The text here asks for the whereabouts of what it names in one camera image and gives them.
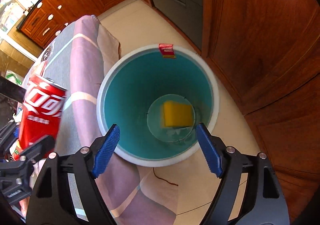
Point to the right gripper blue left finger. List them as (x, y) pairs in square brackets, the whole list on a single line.
[(103, 149)]

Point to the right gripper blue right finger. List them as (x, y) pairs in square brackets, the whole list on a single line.
[(212, 153)]

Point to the green yellow sponge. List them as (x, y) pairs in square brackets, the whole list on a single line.
[(177, 114)]

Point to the red cola can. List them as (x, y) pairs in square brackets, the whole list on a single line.
[(41, 112)]

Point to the teal trash bin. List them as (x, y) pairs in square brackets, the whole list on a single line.
[(132, 96)]

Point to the plaid tablecloth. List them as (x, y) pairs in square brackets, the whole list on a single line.
[(78, 59)]

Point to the green white sack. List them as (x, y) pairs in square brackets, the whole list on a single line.
[(13, 77)]

